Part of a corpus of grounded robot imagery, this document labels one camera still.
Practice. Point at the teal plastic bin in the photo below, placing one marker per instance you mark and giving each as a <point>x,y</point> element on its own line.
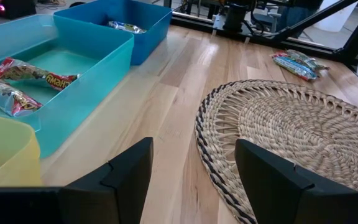
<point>73,102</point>

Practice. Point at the round woven straw placemat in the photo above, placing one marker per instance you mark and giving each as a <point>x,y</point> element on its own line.
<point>291,124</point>

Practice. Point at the black aluminium table frame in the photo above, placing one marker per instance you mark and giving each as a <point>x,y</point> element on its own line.
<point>309,21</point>

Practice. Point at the blue plastic bin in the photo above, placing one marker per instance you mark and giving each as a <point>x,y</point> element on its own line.
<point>148,40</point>

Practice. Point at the green orange granola bar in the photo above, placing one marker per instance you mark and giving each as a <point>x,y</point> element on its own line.
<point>308,59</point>
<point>126,27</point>

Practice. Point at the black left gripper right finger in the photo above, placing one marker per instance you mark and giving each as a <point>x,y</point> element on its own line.
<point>275,193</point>

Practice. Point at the snack bars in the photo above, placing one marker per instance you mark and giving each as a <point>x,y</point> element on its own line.
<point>11,99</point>

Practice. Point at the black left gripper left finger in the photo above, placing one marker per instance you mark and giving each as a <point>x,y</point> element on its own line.
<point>120,193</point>

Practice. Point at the red green granola bar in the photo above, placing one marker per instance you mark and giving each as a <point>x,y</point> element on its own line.
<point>26,72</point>
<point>279,55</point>

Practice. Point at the black device pink light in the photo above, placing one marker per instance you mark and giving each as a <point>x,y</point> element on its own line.
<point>14,9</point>

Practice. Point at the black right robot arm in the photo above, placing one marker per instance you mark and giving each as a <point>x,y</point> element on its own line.
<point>235,17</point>

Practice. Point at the yellow plastic bin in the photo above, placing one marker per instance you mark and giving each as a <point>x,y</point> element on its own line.
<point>8,146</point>

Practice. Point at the blue granola bar wrapper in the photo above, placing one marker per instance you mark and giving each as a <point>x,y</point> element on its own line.
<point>294,68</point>

